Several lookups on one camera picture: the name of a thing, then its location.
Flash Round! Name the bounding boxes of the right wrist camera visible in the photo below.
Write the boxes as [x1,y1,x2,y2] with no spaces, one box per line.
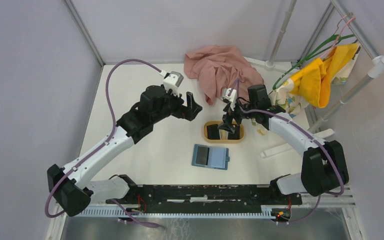
[221,88,237,103]

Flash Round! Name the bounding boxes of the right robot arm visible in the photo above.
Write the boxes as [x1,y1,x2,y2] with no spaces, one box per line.
[218,84,349,204]

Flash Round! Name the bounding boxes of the white slotted cable duct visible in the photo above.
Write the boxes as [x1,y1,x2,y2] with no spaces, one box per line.
[76,206,274,220]

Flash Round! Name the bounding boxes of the yellow garment on hanger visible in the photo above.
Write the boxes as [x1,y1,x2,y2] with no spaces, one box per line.
[289,43,360,108]

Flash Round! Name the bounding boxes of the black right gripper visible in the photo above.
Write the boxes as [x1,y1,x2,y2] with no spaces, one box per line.
[217,96,257,134]

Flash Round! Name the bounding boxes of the dinosaur print cloth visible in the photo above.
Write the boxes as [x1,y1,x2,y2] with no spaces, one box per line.
[268,45,361,118]

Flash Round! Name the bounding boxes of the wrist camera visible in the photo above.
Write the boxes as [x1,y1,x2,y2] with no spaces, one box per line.
[221,88,237,103]
[159,70,184,97]

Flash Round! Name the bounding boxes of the blue card holder wallet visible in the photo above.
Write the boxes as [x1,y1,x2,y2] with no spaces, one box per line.
[191,144,230,170]

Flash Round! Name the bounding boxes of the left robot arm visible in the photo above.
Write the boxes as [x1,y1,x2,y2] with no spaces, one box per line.
[47,85,203,217]

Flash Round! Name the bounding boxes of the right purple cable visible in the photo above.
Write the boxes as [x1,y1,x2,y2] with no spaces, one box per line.
[226,77,346,225]

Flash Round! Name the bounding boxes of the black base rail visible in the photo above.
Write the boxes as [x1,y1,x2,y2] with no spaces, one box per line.
[117,184,303,214]

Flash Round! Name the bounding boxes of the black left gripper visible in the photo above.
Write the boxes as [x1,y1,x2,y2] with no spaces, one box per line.
[151,86,202,124]

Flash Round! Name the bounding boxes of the yellow oval card tray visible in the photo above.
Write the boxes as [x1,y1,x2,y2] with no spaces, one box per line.
[203,121,245,144]

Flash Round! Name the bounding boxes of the pink crumpled cloth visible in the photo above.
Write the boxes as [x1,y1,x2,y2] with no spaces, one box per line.
[184,45,265,106]

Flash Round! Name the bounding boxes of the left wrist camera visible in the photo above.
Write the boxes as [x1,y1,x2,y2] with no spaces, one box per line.
[159,70,184,97]

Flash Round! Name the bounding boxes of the dark grey credit card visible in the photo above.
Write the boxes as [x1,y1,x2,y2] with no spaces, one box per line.
[206,124,221,140]

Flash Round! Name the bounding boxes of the pink clothes hanger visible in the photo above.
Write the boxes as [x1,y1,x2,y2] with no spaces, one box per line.
[319,12,356,59]

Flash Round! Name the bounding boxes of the white clothes rack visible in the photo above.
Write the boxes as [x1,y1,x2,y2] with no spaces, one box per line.
[264,0,384,139]

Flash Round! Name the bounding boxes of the green clothes hanger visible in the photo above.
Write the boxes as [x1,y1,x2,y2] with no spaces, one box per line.
[272,34,356,90]

